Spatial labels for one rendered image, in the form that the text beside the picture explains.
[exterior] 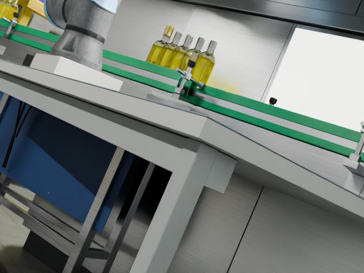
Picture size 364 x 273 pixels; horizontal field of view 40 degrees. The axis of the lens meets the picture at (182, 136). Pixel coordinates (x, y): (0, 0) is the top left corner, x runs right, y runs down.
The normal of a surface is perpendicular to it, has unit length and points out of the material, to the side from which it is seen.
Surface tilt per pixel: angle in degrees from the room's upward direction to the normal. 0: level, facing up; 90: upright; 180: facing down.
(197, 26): 90
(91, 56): 71
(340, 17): 90
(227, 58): 90
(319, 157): 90
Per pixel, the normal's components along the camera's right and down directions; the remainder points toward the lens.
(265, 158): 0.55, 0.20
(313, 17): -0.51, -0.26
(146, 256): -0.73, -0.35
